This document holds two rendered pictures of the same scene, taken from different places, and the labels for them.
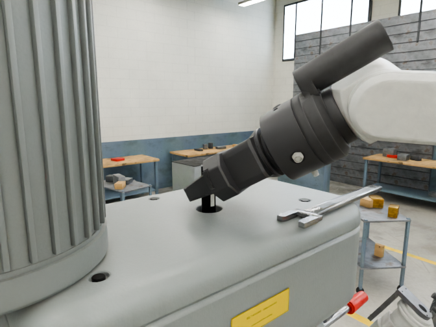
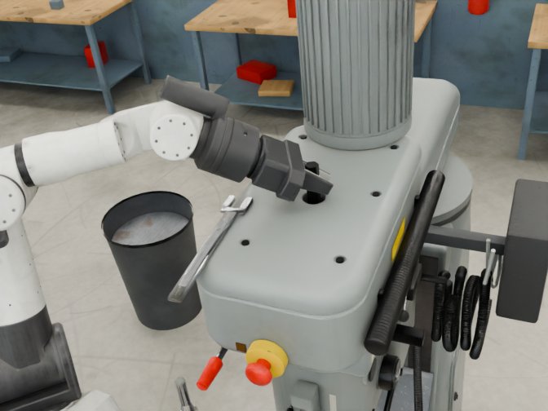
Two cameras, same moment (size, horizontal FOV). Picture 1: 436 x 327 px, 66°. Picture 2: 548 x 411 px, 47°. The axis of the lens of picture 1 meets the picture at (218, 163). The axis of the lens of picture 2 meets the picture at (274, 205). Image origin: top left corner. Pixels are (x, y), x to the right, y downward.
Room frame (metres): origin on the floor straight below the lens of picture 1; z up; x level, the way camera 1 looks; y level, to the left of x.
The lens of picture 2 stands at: (1.18, -0.40, 2.46)
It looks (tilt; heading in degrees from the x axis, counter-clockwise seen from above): 35 degrees down; 155
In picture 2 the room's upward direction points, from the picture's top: 6 degrees counter-clockwise
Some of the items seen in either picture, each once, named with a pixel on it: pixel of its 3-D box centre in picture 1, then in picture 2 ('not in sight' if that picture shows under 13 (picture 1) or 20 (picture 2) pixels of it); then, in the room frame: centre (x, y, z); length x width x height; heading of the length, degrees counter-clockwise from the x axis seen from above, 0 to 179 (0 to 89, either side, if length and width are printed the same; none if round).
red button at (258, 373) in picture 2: not in sight; (260, 371); (0.61, -0.18, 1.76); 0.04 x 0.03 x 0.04; 39
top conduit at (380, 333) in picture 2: not in sight; (408, 248); (0.54, 0.13, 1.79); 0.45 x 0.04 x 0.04; 129
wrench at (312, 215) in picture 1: (340, 201); (210, 244); (0.46, -0.18, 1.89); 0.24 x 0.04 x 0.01; 132
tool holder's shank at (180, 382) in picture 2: not in sight; (183, 396); (0.18, -0.22, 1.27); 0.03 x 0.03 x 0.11
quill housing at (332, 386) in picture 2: not in sight; (327, 371); (0.44, 0.02, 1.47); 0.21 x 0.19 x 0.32; 39
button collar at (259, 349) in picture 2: not in sight; (266, 359); (0.59, -0.17, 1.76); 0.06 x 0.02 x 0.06; 39
